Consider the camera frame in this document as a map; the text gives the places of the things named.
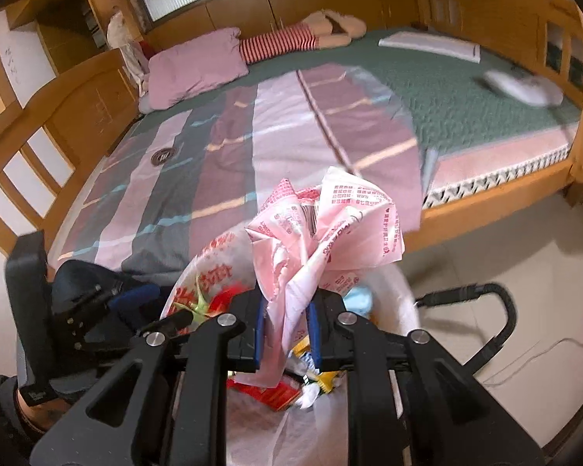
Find white trash bin bag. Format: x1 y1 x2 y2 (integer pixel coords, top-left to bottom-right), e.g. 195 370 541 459
163 225 420 465

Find red snack bag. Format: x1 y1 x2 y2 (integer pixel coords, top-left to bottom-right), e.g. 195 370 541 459
206 284 247 318

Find yellow snack wrapper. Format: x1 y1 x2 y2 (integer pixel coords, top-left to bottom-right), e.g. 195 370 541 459
291 336 342 393

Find blue crumpled cloth wipe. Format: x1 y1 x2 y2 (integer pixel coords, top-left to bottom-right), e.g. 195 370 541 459
343 285 374 319

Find pink striped quilt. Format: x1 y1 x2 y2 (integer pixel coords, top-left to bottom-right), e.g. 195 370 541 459
53 63 422 286

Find light blue small pillow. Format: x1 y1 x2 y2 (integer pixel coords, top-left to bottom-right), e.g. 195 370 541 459
138 94 154 115

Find pink pillow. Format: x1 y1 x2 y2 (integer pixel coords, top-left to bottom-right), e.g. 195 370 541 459
147 28 248 111

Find striped plush doll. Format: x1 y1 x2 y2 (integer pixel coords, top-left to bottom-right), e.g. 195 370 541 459
239 10 367 64

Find white flat board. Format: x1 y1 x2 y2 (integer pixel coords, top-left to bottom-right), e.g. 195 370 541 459
378 31 481 64

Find green bed mat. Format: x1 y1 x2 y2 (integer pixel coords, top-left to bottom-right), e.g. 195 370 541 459
128 30 581 156

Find white round device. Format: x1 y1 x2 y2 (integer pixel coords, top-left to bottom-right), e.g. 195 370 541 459
482 70 564 107

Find black cable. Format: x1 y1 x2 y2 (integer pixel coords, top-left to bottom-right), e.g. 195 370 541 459
412 281 519 377

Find wooden bed frame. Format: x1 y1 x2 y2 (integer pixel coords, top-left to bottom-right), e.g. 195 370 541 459
0 0 583 250

